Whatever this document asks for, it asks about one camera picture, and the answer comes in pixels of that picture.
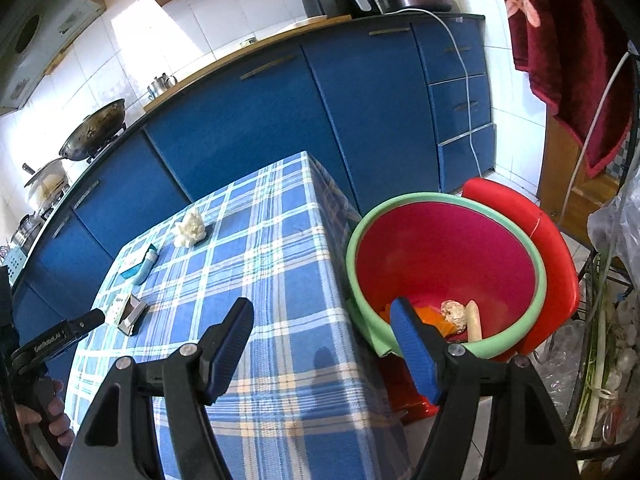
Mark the black metal rack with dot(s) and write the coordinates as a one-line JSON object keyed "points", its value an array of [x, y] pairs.
{"points": [[584, 285]]}

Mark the cream fluffy pad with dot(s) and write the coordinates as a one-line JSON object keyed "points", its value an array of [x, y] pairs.
{"points": [[473, 322]]}

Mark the green and white box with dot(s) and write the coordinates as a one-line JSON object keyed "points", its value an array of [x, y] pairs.
{"points": [[119, 310]]}

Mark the blue kitchen base cabinet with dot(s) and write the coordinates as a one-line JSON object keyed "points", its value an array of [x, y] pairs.
{"points": [[240, 125]]}

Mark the red plastic stool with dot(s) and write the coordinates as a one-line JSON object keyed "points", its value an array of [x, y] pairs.
{"points": [[550, 260]]}

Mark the teal perforated container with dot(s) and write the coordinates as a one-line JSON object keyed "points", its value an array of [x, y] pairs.
{"points": [[14, 264]]}

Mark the red patterned blanket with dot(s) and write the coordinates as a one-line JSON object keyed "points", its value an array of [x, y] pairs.
{"points": [[565, 60]]}

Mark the green onions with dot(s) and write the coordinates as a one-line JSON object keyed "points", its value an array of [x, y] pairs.
{"points": [[597, 350]]}

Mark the blue plaid tablecloth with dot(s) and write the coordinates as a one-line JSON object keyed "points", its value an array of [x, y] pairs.
{"points": [[280, 260]]}

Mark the red basin with green rim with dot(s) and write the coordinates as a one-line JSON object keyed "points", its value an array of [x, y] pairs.
{"points": [[450, 250]]}

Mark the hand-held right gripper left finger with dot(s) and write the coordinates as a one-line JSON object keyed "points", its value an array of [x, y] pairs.
{"points": [[230, 350]]}

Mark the white cooking pot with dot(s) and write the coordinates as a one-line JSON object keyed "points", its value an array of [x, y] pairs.
{"points": [[47, 185]]}

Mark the person's left hand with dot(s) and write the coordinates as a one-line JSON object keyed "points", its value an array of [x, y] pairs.
{"points": [[25, 416]]}

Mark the wooden door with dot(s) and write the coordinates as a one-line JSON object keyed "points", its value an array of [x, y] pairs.
{"points": [[560, 160]]}

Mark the cotton swab bundle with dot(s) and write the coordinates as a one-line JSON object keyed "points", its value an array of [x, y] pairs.
{"points": [[190, 227]]}

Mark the small steel pot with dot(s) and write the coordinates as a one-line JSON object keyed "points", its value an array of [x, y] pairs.
{"points": [[25, 230]]}

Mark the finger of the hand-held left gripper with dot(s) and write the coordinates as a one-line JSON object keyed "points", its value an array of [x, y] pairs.
{"points": [[90, 318]]}

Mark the grey range hood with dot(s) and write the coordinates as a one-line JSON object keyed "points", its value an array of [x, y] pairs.
{"points": [[35, 45]]}

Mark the clear plastic bag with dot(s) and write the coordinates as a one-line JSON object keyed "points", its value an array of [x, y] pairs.
{"points": [[562, 360]]}

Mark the light blue tube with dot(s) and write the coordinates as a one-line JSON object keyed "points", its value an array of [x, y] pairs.
{"points": [[148, 265]]}

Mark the steel kettle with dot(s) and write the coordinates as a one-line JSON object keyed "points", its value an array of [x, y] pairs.
{"points": [[159, 87]]}

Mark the orange rubber glove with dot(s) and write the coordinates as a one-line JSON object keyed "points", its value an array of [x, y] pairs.
{"points": [[432, 317]]}

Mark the black wok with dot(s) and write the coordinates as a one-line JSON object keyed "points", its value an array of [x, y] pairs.
{"points": [[92, 132]]}

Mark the gas stove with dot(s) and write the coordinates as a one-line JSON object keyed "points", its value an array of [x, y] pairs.
{"points": [[107, 149]]}

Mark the white plastic bag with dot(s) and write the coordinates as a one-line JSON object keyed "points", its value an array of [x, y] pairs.
{"points": [[617, 230]]}

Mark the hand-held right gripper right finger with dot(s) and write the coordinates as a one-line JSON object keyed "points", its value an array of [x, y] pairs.
{"points": [[415, 355]]}

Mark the white tissue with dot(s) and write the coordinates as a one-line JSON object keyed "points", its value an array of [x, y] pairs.
{"points": [[452, 312]]}

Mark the teal and white carton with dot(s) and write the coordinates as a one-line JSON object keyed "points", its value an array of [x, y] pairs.
{"points": [[129, 269]]}

